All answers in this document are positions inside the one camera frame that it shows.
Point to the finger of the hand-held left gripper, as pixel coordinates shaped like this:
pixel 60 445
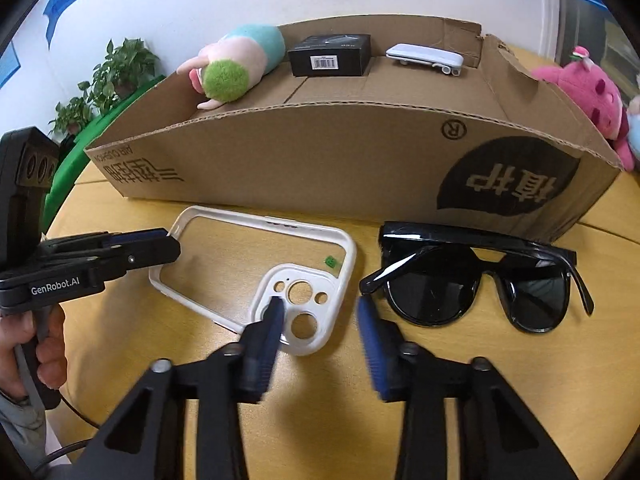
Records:
pixel 145 257
pixel 135 236

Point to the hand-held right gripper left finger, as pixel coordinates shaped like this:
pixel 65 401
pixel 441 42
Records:
pixel 265 345

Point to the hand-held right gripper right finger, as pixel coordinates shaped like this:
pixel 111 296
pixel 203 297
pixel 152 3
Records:
pixel 372 355

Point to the white clear phone case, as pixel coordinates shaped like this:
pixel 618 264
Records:
pixel 320 312

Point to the brown cardboard box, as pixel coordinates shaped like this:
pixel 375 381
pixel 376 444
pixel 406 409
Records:
pixel 350 160

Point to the person's left forearm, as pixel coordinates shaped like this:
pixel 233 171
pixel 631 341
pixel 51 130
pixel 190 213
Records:
pixel 25 435

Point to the wooden desktop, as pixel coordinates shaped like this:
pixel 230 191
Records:
pixel 320 410

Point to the person's left hand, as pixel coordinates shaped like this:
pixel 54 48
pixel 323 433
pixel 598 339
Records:
pixel 52 355

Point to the green padded barrier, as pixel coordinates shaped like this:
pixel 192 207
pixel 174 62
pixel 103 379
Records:
pixel 75 160

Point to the black sunglasses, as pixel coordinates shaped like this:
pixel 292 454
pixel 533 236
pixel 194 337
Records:
pixel 430 290

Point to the small potted green plant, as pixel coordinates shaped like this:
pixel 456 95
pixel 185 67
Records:
pixel 70 115

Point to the large potted green plant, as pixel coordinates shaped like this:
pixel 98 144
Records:
pixel 125 67

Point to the teal and pink plush toy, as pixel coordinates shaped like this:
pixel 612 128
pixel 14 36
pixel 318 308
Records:
pixel 250 55

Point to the black product box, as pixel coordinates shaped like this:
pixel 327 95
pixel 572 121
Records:
pixel 325 57

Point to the white power bank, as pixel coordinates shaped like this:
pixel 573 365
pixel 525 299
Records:
pixel 425 56

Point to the pink strawberry bear plush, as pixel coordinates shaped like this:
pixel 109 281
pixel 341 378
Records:
pixel 590 95

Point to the window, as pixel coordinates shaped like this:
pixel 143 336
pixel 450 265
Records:
pixel 595 20

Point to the small blue wall poster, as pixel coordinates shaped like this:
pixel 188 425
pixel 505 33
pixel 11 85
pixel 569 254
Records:
pixel 9 65

